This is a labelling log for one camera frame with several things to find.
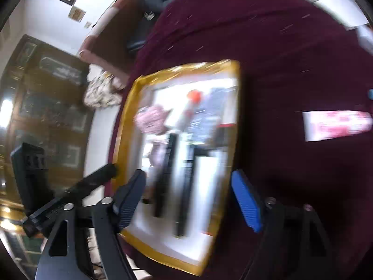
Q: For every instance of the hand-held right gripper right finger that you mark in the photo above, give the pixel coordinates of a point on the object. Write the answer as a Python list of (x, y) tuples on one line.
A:
[(246, 201)]

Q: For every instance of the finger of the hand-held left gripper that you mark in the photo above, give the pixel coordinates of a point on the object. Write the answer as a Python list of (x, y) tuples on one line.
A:
[(96, 178)]

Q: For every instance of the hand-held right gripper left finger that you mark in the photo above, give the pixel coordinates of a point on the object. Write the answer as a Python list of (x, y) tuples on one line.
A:
[(131, 198)]

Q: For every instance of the black marker red cap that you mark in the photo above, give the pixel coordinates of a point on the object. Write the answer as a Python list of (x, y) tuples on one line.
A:
[(164, 178)]

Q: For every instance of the yellow rimmed box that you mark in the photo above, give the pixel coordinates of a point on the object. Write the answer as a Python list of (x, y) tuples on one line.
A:
[(212, 180)]

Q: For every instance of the black marker olive cap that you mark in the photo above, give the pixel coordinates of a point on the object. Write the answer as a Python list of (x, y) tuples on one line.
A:
[(186, 192)]

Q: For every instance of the pink fuzzy cloth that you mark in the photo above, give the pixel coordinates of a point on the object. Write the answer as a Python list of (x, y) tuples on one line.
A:
[(151, 119)]

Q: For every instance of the dark wooden cabinet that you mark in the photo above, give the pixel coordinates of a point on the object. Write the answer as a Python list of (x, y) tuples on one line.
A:
[(46, 108)]

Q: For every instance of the floral cloth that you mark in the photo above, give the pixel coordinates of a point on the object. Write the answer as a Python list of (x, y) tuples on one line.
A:
[(102, 90)]

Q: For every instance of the grey card packet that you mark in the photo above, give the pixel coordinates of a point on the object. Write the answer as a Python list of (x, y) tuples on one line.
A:
[(208, 113)]

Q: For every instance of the orange capped white tube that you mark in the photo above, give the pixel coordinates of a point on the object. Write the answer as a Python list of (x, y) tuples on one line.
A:
[(193, 96)]

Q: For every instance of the red and white packet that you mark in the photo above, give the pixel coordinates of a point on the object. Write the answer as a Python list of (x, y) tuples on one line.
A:
[(335, 125)]

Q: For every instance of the pink chair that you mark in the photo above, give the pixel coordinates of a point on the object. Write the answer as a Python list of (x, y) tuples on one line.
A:
[(105, 35)]

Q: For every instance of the white power adapter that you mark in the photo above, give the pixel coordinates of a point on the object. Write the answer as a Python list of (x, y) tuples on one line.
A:
[(335, 3)]

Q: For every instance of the small yellow wall picture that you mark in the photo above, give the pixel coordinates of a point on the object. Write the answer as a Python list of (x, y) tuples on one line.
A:
[(76, 14)]

